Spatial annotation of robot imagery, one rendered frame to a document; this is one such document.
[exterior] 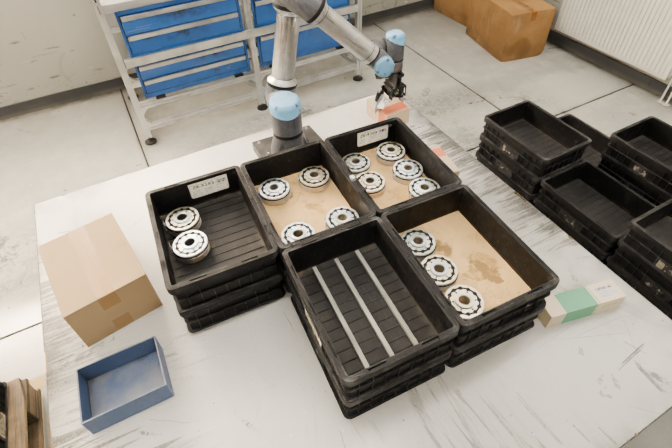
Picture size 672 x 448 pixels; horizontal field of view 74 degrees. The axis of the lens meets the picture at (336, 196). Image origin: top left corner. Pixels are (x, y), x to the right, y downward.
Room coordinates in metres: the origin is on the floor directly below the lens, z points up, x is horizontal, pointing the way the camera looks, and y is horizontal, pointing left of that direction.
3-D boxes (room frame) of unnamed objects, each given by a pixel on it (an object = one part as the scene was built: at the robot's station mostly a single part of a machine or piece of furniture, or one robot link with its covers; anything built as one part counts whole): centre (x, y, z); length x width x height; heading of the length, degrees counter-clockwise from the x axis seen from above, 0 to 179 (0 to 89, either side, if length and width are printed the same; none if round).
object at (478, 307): (0.62, -0.32, 0.86); 0.10 x 0.10 x 0.01
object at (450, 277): (0.72, -0.27, 0.86); 0.10 x 0.10 x 0.01
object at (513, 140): (1.71, -0.96, 0.37); 0.40 x 0.30 x 0.45; 27
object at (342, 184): (1.00, 0.10, 0.87); 0.40 x 0.30 x 0.11; 23
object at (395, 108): (1.68, -0.24, 0.74); 0.16 x 0.12 x 0.07; 28
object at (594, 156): (1.89, -1.32, 0.26); 0.40 x 0.30 x 0.23; 27
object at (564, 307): (0.68, -0.69, 0.73); 0.24 x 0.06 x 0.06; 104
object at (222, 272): (0.88, 0.37, 0.92); 0.40 x 0.30 x 0.02; 23
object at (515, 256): (0.75, -0.34, 0.87); 0.40 x 0.30 x 0.11; 23
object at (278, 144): (1.42, 0.18, 0.80); 0.15 x 0.15 x 0.10
